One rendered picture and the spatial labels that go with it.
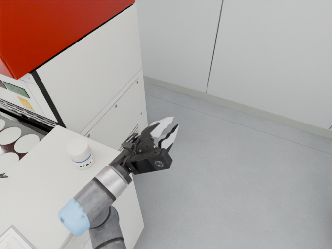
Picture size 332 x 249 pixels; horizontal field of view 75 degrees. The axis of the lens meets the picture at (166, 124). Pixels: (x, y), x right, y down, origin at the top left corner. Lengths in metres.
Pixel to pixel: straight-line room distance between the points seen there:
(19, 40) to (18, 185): 0.47
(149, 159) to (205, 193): 1.36
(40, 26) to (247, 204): 1.69
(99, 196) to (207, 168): 1.49
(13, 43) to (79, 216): 0.55
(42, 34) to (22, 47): 0.08
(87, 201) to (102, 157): 0.35
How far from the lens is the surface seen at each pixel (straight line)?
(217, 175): 1.93
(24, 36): 0.85
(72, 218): 0.53
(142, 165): 0.53
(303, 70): 2.14
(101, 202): 0.53
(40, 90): 0.92
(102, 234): 0.60
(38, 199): 0.85
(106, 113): 1.28
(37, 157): 0.95
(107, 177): 0.53
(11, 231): 0.85
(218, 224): 1.77
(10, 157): 1.10
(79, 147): 0.78
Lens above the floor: 1.66
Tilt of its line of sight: 49 degrees down
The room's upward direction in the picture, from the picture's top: straight up
